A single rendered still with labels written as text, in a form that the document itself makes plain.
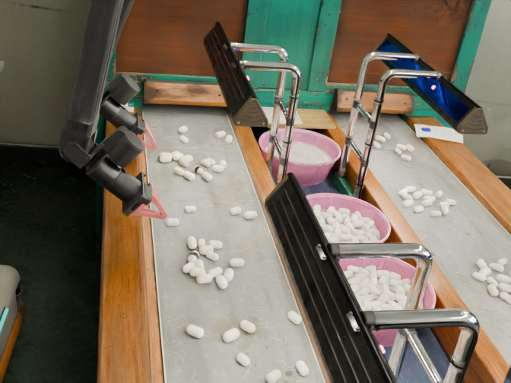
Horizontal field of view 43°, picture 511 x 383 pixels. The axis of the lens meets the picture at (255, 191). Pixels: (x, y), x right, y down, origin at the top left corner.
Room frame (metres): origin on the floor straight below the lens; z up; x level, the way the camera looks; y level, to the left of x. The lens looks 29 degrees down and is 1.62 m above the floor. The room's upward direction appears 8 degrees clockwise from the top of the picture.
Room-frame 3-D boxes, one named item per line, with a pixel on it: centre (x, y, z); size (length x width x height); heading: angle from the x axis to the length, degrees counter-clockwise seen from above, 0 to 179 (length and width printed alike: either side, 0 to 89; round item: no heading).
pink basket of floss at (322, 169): (1.89, -0.12, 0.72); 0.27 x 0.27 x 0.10
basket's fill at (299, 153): (1.89, -0.12, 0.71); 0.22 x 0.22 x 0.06
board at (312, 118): (2.10, -0.07, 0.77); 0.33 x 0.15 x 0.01; 104
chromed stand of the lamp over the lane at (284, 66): (1.67, 0.03, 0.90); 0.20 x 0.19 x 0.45; 14
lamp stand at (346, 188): (1.77, -0.36, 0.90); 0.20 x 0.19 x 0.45; 14
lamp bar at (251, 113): (1.65, 0.11, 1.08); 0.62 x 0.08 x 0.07; 14
